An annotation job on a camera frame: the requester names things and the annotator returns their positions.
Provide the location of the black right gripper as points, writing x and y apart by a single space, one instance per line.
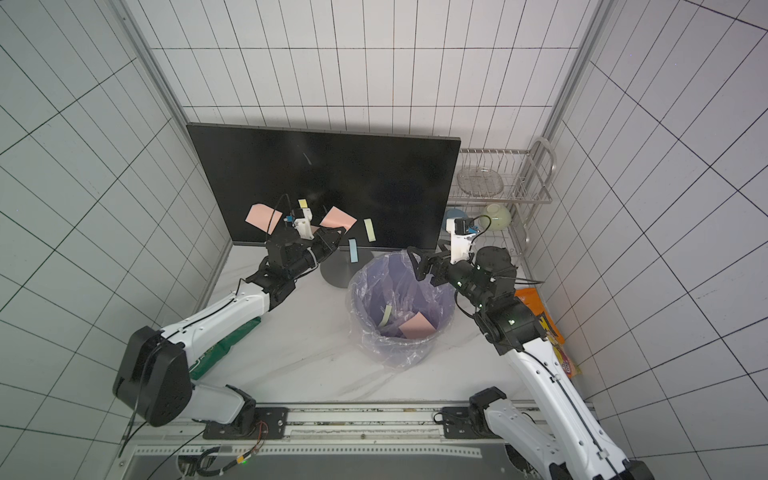
437 269

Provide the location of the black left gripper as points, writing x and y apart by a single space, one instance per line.
323 235

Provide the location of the blue sticky flag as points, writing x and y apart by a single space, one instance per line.
353 251

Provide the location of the pink sticky note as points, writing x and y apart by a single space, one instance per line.
336 218
417 327
263 217

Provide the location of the yellow-green sticky flag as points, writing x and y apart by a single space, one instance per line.
370 232

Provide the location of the green narrow sticky flag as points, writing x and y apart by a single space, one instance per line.
386 320

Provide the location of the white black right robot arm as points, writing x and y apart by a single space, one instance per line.
575 446

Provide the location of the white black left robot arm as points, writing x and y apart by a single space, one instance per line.
153 378

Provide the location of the grey round monitor stand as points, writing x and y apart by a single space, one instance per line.
338 269

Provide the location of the black computer monitor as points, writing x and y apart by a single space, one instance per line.
402 183

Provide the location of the blue bowl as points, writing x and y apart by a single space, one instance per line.
454 213

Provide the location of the purple bin with plastic liner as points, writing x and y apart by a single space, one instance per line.
389 278

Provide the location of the light green bowl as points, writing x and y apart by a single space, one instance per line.
496 217

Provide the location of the glass dish on rack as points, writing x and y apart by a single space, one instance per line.
479 182

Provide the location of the orange candy bag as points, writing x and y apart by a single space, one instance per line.
530 297

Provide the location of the steel dish rack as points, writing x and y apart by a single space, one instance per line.
527 175

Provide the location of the green snack bag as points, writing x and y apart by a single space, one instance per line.
221 349

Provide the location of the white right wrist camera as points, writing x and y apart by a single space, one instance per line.
462 232

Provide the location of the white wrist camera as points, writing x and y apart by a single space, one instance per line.
301 219
462 232

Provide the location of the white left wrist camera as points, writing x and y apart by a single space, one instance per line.
301 219

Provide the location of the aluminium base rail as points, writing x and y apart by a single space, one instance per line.
433 440

